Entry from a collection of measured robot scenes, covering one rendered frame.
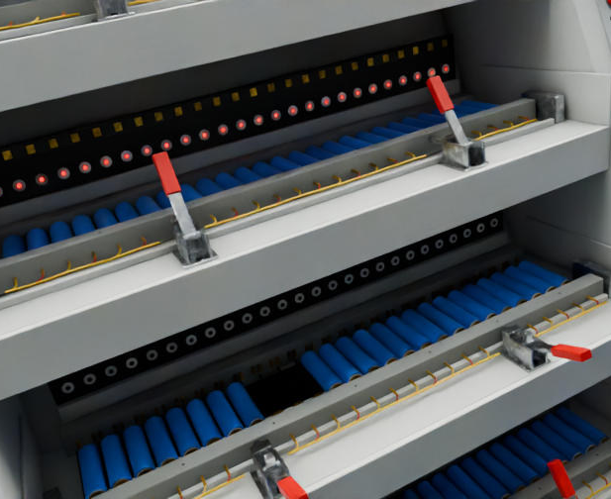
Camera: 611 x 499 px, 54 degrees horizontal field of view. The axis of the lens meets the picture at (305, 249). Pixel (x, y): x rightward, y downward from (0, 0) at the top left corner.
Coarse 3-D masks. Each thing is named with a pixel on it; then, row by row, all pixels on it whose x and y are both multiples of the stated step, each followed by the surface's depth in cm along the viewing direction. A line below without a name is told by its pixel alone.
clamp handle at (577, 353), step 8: (528, 336) 56; (528, 344) 57; (536, 344) 56; (544, 344) 55; (560, 344) 54; (552, 352) 53; (560, 352) 52; (568, 352) 51; (576, 352) 51; (584, 352) 50; (576, 360) 51; (584, 360) 50
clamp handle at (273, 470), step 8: (264, 456) 48; (272, 456) 48; (272, 464) 48; (272, 472) 47; (280, 472) 47; (280, 480) 45; (288, 480) 44; (280, 488) 44; (288, 488) 43; (296, 488) 43; (288, 496) 42; (296, 496) 42; (304, 496) 42
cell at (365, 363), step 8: (336, 344) 63; (344, 344) 62; (352, 344) 62; (344, 352) 62; (352, 352) 61; (360, 352) 60; (352, 360) 60; (360, 360) 59; (368, 360) 59; (360, 368) 59; (368, 368) 58
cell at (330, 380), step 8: (312, 352) 62; (304, 360) 61; (312, 360) 61; (320, 360) 60; (312, 368) 60; (320, 368) 59; (328, 368) 59; (312, 376) 60; (320, 376) 58; (328, 376) 58; (336, 376) 58; (320, 384) 58; (328, 384) 57
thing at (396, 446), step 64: (448, 256) 72; (576, 256) 69; (576, 320) 62; (128, 384) 59; (448, 384) 57; (512, 384) 55; (576, 384) 59; (320, 448) 52; (384, 448) 51; (448, 448) 53
